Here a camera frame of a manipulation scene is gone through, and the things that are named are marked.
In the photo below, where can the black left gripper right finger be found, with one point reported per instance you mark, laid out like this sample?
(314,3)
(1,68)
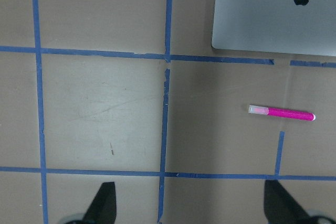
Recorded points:
(281,207)

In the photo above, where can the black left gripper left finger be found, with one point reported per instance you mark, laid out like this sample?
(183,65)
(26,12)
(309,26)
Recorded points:
(103,206)

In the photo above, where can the pink marker pen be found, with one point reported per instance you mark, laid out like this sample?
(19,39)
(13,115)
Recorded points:
(282,113)

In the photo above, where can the grey closed laptop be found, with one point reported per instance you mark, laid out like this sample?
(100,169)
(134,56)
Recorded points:
(285,26)

